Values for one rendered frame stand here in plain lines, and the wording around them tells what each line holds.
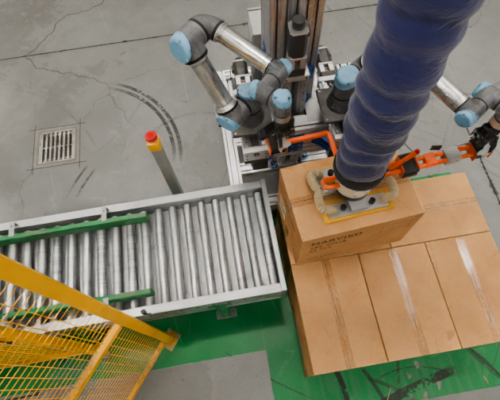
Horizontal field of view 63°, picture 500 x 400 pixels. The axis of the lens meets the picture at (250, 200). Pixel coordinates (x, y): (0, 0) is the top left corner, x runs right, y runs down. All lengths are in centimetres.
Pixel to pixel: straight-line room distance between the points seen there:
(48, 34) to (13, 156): 135
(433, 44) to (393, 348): 169
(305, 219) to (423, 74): 95
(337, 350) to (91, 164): 237
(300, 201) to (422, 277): 93
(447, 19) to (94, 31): 377
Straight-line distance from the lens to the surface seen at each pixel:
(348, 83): 215
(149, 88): 387
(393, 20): 115
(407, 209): 206
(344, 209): 194
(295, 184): 202
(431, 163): 204
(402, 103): 133
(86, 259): 265
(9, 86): 442
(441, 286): 258
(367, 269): 248
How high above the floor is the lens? 288
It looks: 66 degrees down
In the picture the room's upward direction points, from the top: 6 degrees counter-clockwise
